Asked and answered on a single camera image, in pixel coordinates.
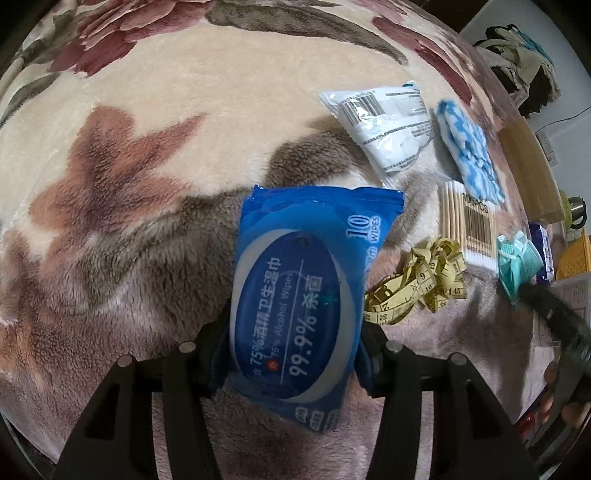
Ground yellow tape measure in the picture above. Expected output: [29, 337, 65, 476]
[364, 237, 467, 326]

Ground cotton swab pack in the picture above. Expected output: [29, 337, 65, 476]
[438, 181, 499, 268]

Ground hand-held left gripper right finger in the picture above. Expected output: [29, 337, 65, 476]
[355, 320, 539, 480]

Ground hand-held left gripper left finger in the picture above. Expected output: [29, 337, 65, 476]
[53, 300, 232, 480]

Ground labelled cardboard box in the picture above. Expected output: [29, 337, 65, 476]
[498, 117, 565, 222]

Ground dark blue flat packet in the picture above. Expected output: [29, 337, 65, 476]
[529, 222, 555, 283]

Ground pile of clothes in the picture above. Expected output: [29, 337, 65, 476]
[475, 25, 561, 114]

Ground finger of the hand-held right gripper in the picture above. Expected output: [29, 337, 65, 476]
[519, 284, 589, 335]

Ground floral plush blanket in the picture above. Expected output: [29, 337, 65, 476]
[0, 0, 573, 480]

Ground steel electric kettle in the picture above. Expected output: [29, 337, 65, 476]
[566, 196, 587, 229]

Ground person's right hand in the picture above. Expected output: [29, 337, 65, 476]
[542, 364, 585, 428]

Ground white face mask packet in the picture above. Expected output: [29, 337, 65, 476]
[320, 80, 435, 176]

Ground blue wet wipes pack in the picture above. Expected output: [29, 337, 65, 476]
[223, 185, 406, 433]

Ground wall power socket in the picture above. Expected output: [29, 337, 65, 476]
[538, 131, 559, 167]

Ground orange plastic basket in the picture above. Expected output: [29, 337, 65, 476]
[556, 228, 591, 282]

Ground blue white wavy cloth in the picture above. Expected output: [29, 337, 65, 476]
[434, 98, 505, 205]

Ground teal face masks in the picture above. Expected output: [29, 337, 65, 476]
[496, 231, 544, 301]

